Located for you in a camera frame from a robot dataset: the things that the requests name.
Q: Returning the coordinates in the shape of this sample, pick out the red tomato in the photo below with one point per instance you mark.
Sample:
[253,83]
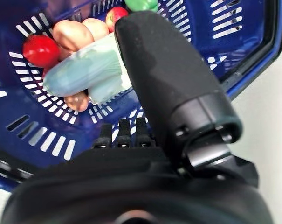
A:
[39,50]

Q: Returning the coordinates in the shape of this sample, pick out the tan plastic potato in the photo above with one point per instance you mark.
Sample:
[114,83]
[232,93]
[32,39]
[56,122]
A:
[96,28]
[76,102]
[70,35]

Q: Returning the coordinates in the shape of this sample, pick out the green bell pepper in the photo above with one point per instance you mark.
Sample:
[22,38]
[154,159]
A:
[140,4]

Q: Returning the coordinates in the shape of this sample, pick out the red yellow apple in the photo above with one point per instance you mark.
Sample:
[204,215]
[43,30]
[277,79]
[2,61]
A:
[115,16]

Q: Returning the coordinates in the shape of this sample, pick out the blue plastic shopping basket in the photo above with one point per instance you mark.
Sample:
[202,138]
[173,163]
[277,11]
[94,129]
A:
[5,112]

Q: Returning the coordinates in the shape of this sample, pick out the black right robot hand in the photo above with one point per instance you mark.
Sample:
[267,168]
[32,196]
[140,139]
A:
[168,81]

